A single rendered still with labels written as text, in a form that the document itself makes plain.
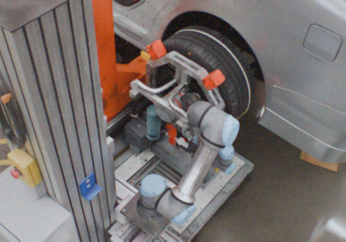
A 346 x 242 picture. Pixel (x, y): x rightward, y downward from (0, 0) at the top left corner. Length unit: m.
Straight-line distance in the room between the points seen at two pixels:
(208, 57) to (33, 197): 1.15
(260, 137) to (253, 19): 1.51
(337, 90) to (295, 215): 1.28
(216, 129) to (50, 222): 0.72
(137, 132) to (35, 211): 1.36
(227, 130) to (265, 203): 1.52
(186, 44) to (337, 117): 0.88
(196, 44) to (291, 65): 0.53
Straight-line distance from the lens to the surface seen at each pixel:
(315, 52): 2.06
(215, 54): 2.27
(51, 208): 1.62
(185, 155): 2.95
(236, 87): 2.29
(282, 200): 3.16
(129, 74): 2.72
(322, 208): 3.24
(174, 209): 1.81
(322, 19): 1.97
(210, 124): 1.68
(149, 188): 1.84
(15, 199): 1.67
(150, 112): 2.50
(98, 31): 2.26
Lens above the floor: 2.63
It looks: 49 degrees down
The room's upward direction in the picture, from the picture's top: 7 degrees clockwise
